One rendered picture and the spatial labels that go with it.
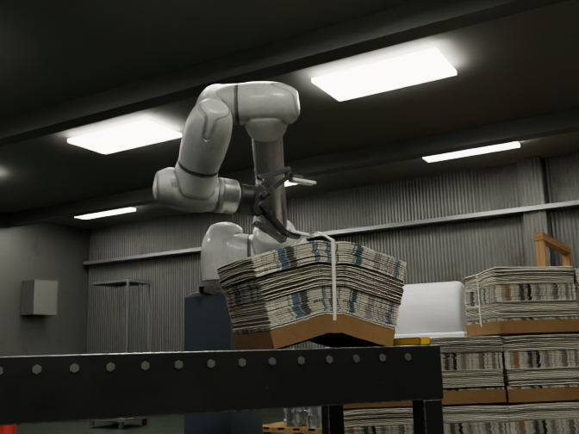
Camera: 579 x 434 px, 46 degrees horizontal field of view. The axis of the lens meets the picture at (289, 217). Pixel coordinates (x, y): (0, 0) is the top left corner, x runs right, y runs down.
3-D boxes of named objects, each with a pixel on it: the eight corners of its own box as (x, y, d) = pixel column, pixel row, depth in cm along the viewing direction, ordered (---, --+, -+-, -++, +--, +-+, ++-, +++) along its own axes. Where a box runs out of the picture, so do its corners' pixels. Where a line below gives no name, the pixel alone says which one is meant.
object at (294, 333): (289, 335, 189) (284, 319, 189) (334, 331, 163) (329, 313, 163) (235, 350, 182) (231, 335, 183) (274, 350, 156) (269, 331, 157)
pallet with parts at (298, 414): (330, 446, 588) (328, 406, 594) (252, 443, 626) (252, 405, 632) (381, 431, 685) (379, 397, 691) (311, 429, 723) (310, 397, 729)
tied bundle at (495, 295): (466, 337, 273) (461, 280, 277) (538, 336, 275) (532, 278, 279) (499, 335, 236) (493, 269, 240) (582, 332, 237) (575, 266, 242)
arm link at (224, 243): (204, 284, 262) (203, 227, 266) (252, 282, 261) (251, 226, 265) (197, 280, 246) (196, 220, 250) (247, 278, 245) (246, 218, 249)
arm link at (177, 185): (212, 223, 171) (226, 179, 165) (150, 215, 166) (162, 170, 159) (206, 200, 180) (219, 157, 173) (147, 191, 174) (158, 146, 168)
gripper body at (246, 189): (233, 184, 179) (266, 189, 183) (231, 216, 178) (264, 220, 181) (242, 178, 173) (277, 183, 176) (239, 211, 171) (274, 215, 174)
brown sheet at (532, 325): (466, 336, 273) (465, 325, 274) (537, 334, 274) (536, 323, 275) (499, 333, 236) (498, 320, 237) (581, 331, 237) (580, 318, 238)
